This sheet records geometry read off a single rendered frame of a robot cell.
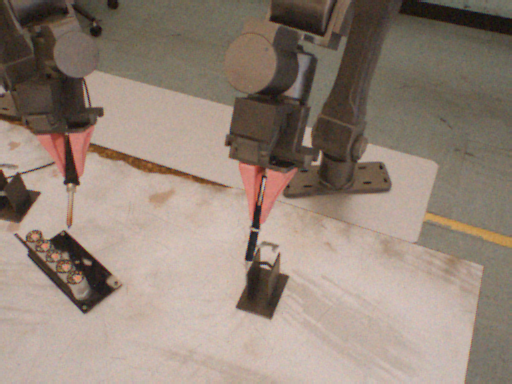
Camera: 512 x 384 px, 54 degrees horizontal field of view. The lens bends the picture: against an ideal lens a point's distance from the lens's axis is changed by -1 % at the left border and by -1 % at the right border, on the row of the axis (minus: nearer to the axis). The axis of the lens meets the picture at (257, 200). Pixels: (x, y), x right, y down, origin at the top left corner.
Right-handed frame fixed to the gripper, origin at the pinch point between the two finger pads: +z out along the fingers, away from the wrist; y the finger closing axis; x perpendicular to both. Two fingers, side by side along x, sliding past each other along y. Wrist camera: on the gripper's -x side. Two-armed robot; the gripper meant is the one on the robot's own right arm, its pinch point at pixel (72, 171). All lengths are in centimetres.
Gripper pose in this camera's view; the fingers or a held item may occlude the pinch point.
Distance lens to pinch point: 82.2
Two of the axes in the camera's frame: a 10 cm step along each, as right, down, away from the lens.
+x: -0.5, -3.3, 9.4
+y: 10.0, -0.4, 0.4
